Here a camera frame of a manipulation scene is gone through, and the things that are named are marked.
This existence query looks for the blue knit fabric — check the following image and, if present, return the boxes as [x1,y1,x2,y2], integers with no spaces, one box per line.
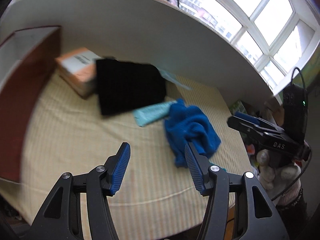
[164,99,221,168]

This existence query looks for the teal pouch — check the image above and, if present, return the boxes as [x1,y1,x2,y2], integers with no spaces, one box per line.
[132,100,177,127]

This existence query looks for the black cloth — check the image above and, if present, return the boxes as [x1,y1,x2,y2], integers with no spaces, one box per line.
[95,58,167,116]

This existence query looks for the orange tissue pack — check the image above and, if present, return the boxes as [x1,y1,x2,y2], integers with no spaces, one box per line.
[55,47,101,98]

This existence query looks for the white gloved right hand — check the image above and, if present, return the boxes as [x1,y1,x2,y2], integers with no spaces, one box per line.
[256,150,301,198]

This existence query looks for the green printed package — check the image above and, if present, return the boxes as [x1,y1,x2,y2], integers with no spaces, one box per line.
[229,100,247,115]

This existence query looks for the striped beige table mat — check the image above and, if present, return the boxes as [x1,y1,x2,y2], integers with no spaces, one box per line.
[0,69,253,240]

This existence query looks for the red cardboard box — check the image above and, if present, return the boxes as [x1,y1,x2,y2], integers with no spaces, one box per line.
[1,26,61,183]

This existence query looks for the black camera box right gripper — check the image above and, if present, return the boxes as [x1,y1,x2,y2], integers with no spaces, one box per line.
[283,83,308,144]

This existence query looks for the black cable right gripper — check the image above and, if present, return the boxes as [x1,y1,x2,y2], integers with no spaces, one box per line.
[271,67,313,202]

